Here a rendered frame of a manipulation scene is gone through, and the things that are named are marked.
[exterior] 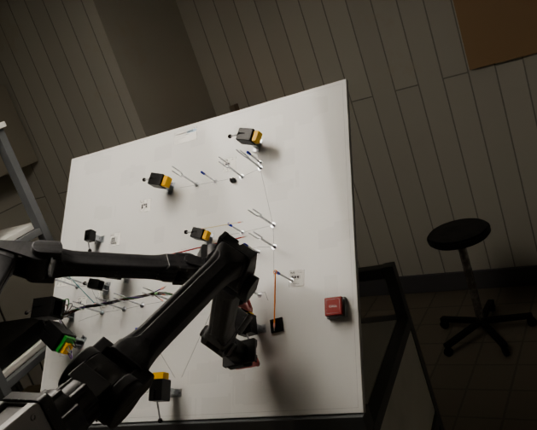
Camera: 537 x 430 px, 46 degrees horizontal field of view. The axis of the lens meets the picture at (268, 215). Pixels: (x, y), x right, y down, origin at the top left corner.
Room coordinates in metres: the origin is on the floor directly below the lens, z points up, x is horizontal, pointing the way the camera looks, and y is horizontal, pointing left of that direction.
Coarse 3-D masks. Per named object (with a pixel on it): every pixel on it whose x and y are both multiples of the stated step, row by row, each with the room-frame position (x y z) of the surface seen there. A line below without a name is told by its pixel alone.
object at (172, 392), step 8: (152, 384) 1.68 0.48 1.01; (160, 384) 1.67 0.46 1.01; (168, 384) 1.69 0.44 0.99; (152, 392) 1.67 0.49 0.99; (160, 392) 1.65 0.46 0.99; (168, 392) 1.68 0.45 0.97; (176, 392) 1.72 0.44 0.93; (152, 400) 1.65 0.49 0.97; (160, 400) 1.65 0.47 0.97; (168, 400) 1.66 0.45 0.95; (160, 416) 1.64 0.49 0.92
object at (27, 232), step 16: (0, 128) 2.36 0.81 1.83; (0, 144) 2.36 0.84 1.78; (16, 160) 2.38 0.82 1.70; (16, 176) 2.36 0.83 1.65; (32, 208) 2.36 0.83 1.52; (32, 224) 2.37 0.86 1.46; (16, 240) 2.27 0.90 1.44; (48, 240) 2.37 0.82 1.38; (32, 352) 2.16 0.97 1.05; (16, 368) 2.08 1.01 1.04; (32, 368) 2.09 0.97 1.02; (0, 384) 1.96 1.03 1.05; (0, 400) 1.97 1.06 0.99
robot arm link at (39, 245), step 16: (48, 256) 1.45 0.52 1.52; (64, 256) 1.48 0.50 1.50; (80, 256) 1.50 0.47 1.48; (96, 256) 1.52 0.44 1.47; (112, 256) 1.54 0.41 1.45; (128, 256) 1.55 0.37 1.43; (144, 256) 1.57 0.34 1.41; (160, 256) 1.59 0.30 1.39; (176, 256) 1.60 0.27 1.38; (48, 272) 1.50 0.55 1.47; (64, 272) 1.48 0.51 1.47; (80, 272) 1.49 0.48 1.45; (96, 272) 1.50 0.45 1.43; (112, 272) 1.51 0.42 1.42; (128, 272) 1.53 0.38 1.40; (144, 272) 1.54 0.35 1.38; (160, 272) 1.56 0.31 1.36; (176, 272) 1.57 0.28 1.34; (192, 272) 1.58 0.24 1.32
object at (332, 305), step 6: (324, 300) 1.60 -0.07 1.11; (330, 300) 1.59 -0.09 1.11; (336, 300) 1.59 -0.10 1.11; (324, 306) 1.59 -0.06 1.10; (330, 306) 1.58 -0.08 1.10; (336, 306) 1.58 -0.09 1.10; (342, 306) 1.58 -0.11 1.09; (330, 312) 1.58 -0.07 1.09; (336, 312) 1.57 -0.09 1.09; (342, 312) 1.56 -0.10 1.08
